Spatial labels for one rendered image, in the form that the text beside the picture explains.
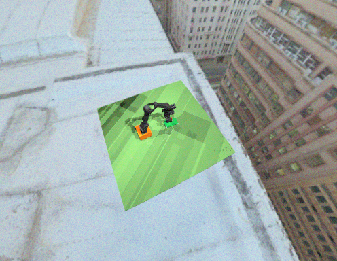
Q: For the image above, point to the green circuit board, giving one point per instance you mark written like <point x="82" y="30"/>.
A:
<point x="174" y="122"/>

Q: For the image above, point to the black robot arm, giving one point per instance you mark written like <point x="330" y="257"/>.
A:
<point x="147" y="111"/>

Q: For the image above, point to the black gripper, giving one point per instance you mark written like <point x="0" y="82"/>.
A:
<point x="167" y="117"/>

